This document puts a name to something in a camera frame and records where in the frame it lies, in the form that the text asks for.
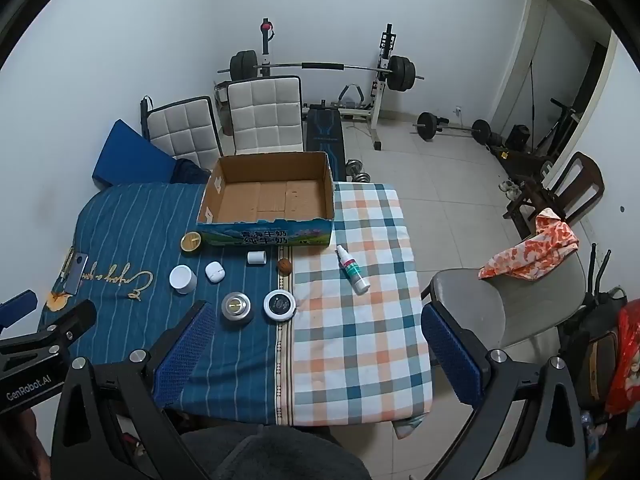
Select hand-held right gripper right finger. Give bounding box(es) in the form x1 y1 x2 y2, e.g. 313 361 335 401
420 301 588 480

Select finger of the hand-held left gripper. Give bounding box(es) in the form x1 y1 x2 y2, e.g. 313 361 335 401
0 290 39 332
30 300 98 352

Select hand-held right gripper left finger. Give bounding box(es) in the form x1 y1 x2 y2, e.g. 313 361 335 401
50 300 221 480

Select silver metal tin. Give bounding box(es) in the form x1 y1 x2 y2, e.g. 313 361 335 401
220 291 254 327

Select white jar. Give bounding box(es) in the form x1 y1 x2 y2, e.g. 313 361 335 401
169 265 197 295

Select white round tin black lid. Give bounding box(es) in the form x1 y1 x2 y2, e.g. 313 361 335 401
263 290 296 323

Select white spray bottle green label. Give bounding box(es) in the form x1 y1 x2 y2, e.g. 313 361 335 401
335 245 372 295

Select cardboard box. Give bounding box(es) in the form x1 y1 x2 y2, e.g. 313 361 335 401
196 151 336 251

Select person's left forearm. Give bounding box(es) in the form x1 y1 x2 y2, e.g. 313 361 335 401
0 407 51 480

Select grey smartphone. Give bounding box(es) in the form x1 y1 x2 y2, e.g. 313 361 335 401
65 254 90 295

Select grey shell chair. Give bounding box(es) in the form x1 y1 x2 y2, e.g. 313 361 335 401
421 247 588 352

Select orange floral cloth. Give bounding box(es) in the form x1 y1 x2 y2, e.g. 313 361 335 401
477 208 580 281

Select black backpack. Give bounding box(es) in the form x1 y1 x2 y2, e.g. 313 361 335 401
560 287 628 411

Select red bag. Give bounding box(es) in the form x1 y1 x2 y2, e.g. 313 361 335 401
605 299 640 416

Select blue folded mat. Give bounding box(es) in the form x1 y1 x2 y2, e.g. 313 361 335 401
91 119 176 191

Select dark blue clothing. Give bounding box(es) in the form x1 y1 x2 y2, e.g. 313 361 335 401
170 158 212 185

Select dark wooden chair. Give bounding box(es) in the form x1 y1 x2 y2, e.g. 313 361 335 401
502 151 606 241

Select white padded chair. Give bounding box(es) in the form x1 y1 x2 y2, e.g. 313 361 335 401
225 76 306 157
140 95 223 171

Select black box speaker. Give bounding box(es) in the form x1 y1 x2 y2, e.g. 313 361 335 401
505 125 532 151

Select short barbell black plates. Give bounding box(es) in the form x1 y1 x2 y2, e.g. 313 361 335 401
412 111 493 144

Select white barbell rack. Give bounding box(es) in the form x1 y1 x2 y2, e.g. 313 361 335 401
257 19 401 152

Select black weight bench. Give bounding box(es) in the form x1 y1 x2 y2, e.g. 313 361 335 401
305 104 347 183

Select long barbell black plates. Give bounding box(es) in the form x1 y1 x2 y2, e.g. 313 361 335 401
217 50 426 93

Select grey cable handle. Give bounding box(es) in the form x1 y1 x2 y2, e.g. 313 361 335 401
337 83 366 109

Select white door frame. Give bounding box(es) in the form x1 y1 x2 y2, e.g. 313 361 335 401
487 0 621 161

